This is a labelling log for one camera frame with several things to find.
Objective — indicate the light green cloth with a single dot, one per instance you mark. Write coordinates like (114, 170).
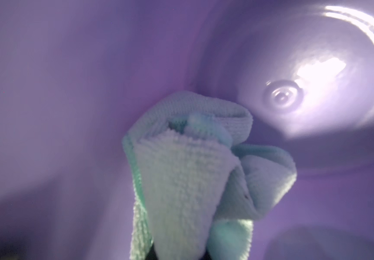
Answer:
(199, 187)

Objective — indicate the purple plastic bucket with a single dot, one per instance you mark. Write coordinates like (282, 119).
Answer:
(75, 76)

